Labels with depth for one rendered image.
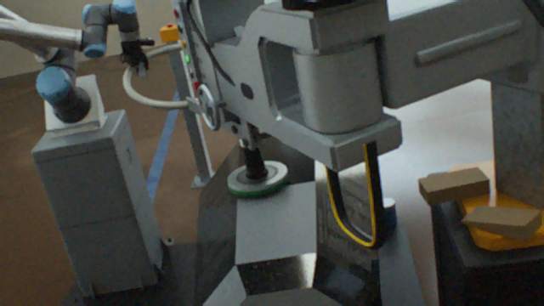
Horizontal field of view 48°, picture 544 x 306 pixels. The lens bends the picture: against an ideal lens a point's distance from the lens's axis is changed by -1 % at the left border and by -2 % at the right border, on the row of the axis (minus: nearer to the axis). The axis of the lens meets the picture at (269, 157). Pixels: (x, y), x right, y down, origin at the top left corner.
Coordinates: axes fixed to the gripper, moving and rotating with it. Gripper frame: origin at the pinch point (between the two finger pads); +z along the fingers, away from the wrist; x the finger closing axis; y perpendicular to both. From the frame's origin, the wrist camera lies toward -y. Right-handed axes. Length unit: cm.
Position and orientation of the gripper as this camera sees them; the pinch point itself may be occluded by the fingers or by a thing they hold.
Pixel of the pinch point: (142, 75)
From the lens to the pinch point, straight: 289.8
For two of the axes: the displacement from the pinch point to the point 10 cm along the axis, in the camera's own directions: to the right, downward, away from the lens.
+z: 0.4, 7.7, 6.3
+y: -5.3, 5.6, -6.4
